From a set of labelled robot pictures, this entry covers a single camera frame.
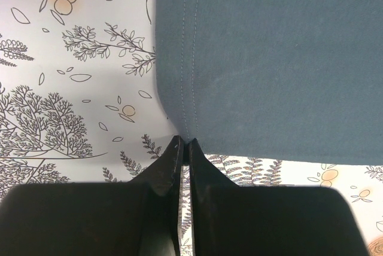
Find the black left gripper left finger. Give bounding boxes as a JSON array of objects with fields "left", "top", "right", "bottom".
[{"left": 1, "top": 136, "right": 183, "bottom": 255}]

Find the blue-grey t-shirt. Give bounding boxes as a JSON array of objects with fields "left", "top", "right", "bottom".
[{"left": 155, "top": 0, "right": 382, "bottom": 165}]

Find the floral patterned table mat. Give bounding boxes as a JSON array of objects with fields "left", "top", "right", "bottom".
[{"left": 1, "top": 0, "right": 382, "bottom": 255}]

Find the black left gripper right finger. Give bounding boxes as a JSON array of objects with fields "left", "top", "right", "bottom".
[{"left": 188, "top": 140, "right": 367, "bottom": 256}]

